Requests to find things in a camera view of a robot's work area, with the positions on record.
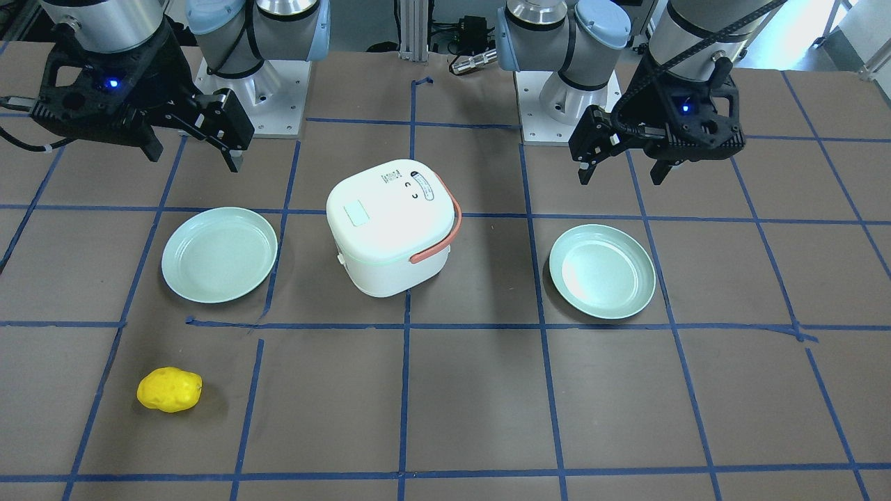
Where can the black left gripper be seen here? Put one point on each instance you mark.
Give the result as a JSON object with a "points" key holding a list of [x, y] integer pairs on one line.
{"points": [[644, 96]]}

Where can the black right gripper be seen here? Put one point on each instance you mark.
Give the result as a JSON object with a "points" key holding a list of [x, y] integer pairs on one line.
{"points": [[169, 78]]}

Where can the white rice cooker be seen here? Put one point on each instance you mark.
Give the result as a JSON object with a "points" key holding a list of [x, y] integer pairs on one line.
{"points": [[393, 226]]}

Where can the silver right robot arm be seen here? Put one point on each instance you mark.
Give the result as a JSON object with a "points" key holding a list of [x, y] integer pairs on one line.
{"points": [[236, 37]]}

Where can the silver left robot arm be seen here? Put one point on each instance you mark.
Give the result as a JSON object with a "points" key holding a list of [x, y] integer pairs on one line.
{"points": [[582, 43]]}

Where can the mint green plate far side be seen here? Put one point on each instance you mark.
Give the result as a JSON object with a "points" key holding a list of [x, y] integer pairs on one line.
{"points": [[602, 271]]}

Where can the mint green plate near potato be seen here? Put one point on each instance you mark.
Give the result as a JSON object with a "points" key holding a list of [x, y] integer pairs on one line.
{"points": [[219, 255]]}

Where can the metal connector plug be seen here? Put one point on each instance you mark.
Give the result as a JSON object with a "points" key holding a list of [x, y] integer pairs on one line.
{"points": [[466, 64]]}

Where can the yellow toy potato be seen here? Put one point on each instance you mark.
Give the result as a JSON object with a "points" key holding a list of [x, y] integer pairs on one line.
{"points": [[170, 389]]}

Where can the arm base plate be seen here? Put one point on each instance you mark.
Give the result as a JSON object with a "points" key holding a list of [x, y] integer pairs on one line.
{"points": [[274, 98], [550, 109]]}

